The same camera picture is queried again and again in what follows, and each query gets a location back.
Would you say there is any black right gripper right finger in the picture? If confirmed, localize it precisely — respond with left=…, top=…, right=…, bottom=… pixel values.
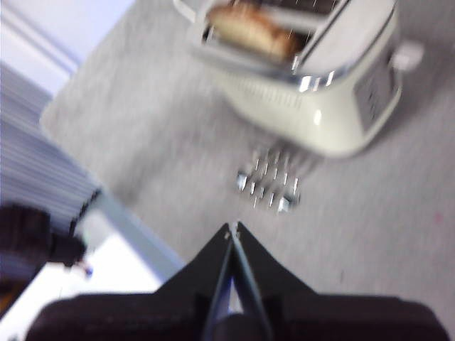
left=233, top=221, right=446, bottom=341

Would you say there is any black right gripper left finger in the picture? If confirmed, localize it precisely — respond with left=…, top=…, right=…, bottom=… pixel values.
left=26, top=222, right=235, bottom=341

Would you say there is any brown wholemeal bread slice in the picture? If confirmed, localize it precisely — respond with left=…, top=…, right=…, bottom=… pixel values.
left=207, top=2, right=304, bottom=62

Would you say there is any steel bread rack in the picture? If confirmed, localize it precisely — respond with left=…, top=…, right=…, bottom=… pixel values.
left=235, top=141, right=318, bottom=215

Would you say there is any cream white two-slot toaster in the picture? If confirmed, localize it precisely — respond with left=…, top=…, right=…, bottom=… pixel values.
left=173, top=0, right=405, bottom=159

